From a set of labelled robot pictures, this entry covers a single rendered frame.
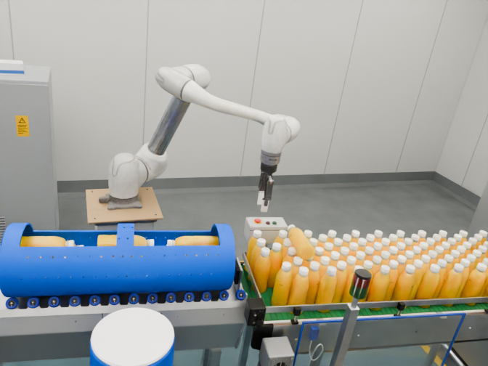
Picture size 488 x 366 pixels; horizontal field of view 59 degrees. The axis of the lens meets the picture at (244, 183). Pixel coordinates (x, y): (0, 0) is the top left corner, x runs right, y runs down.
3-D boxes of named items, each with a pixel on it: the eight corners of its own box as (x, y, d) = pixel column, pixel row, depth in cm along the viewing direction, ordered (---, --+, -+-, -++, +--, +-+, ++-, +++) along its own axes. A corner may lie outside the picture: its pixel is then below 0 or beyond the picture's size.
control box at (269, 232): (243, 233, 226) (245, 216, 222) (279, 233, 231) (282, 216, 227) (247, 243, 217) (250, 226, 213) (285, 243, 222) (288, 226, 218)
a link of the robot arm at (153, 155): (121, 171, 247) (146, 161, 265) (141, 190, 244) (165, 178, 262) (175, 58, 206) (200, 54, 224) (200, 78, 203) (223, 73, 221)
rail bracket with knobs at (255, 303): (242, 314, 185) (245, 295, 181) (258, 313, 187) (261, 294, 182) (247, 330, 176) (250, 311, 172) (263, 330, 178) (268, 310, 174)
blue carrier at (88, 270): (21, 260, 186) (12, 208, 171) (219, 257, 208) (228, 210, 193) (3, 313, 164) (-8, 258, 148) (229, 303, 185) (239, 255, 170)
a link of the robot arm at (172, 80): (184, 78, 192) (200, 75, 203) (152, 61, 197) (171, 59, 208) (176, 104, 199) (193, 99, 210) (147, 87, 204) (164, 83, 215)
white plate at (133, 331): (76, 327, 148) (76, 330, 148) (116, 381, 130) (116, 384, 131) (147, 297, 166) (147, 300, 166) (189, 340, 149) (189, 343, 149)
